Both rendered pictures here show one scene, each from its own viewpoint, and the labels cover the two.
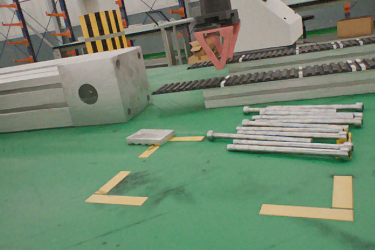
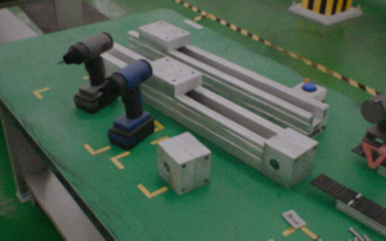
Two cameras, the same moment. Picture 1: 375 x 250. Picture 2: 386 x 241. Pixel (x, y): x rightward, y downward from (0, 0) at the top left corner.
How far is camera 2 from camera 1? 76 cm
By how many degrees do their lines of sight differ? 30
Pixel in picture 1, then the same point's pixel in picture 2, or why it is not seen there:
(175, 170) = not seen: outside the picture
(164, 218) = not seen: outside the picture
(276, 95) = (375, 227)
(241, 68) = not seen: outside the picture
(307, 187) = not seen: outside the picture
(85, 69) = (277, 154)
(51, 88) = (256, 146)
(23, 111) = (236, 145)
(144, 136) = (289, 219)
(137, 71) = (309, 158)
